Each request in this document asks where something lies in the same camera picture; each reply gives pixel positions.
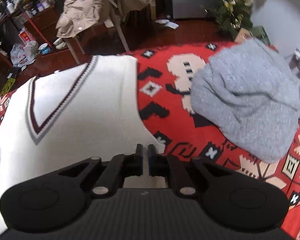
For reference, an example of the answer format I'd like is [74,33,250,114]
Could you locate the white knit sweater vest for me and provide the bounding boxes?
[0,55,165,234]

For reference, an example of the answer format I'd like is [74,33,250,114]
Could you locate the red christmas pattern blanket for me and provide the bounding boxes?
[0,43,300,239]

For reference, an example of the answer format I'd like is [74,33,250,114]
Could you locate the grey knit sweater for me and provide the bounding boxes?
[191,38,300,163]

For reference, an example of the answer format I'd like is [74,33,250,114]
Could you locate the white leg chair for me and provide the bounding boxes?
[63,5,130,65]

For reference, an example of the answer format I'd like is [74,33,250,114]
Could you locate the small christmas tree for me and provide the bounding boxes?
[211,0,254,39]

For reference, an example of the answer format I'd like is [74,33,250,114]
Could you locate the beige jacket on chair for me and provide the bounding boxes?
[56,0,152,38]

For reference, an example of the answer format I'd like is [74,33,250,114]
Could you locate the cluttered dark desk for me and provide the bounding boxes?
[0,0,66,68]

